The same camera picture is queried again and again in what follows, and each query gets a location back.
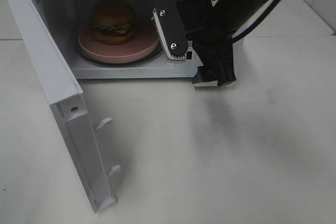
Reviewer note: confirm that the burger with lettuce and cheese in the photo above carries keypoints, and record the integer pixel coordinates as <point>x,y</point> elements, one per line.
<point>113,21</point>

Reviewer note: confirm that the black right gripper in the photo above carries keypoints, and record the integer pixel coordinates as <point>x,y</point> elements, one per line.
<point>210,27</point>

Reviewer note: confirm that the pink round plate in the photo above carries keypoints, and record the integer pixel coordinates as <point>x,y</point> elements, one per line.
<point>144,42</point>

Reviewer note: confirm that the glass microwave turntable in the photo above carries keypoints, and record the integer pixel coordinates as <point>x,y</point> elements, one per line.
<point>153,55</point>

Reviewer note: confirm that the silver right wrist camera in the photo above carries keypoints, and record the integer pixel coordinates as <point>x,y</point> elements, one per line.
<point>171,30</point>

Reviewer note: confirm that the white microwave door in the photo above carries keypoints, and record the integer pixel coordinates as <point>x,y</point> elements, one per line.
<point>66,101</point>

